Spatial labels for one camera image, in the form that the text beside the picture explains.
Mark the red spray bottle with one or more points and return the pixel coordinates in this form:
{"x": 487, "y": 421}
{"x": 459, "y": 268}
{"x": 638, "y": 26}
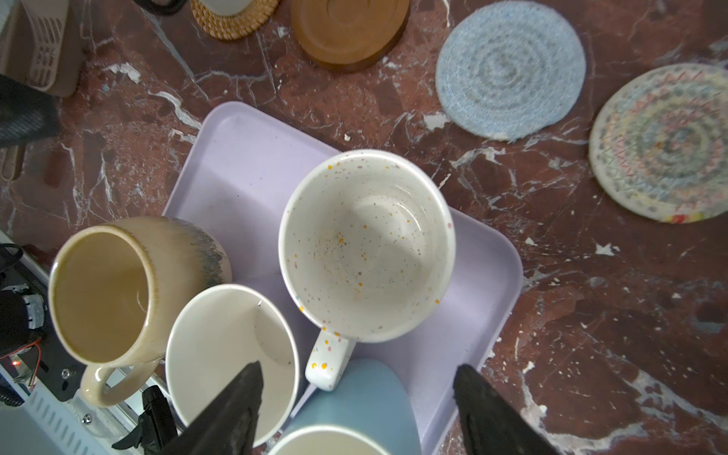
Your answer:
{"x": 156, "y": 427}

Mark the blue woven coaster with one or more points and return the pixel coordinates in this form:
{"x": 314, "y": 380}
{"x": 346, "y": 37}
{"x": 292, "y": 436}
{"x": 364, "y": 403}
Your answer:
{"x": 510, "y": 69}

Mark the black cup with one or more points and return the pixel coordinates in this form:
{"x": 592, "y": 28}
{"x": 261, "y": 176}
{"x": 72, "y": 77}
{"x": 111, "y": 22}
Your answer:
{"x": 226, "y": 8}

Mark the white speckled mug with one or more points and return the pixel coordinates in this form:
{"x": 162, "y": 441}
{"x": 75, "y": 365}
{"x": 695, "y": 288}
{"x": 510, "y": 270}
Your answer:
{"x": 367, "y": 248}

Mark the lilac plastic tray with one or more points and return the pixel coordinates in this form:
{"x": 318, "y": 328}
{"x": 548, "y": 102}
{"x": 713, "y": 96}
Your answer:
{"x": 235, "y": 184}

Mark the left brown wooden coaster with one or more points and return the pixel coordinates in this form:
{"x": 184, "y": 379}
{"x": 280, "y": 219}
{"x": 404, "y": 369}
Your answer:
{"x": 347, "y": 36}

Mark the woven rattan coaster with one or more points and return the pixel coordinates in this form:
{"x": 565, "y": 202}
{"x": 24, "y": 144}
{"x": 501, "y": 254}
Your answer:
{"x": 237, "y": 26}

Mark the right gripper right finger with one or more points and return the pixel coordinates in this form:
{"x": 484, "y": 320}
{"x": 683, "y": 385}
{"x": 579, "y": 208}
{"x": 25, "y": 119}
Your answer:
{"x": 488, "y": 423}

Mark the white blue mug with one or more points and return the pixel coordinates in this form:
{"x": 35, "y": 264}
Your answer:
{"x": 368, "y": 413}

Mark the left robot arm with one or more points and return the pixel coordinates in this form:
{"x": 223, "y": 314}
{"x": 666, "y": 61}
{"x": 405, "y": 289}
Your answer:
{"x": 27, "y": 115}

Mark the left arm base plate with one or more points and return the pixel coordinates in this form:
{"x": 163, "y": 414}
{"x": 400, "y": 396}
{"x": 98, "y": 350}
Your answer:
{"x": 28, "y": 332}

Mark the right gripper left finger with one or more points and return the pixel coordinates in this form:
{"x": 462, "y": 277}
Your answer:
{"x": 228, "y": 424}

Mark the beige ceramic mug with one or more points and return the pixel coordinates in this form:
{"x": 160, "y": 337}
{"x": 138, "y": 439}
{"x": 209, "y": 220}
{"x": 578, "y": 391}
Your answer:
{"x": 115, "y": 291}

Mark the white grey-handled mug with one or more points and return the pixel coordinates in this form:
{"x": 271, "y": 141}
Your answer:
{"x": 219, "y": 332}

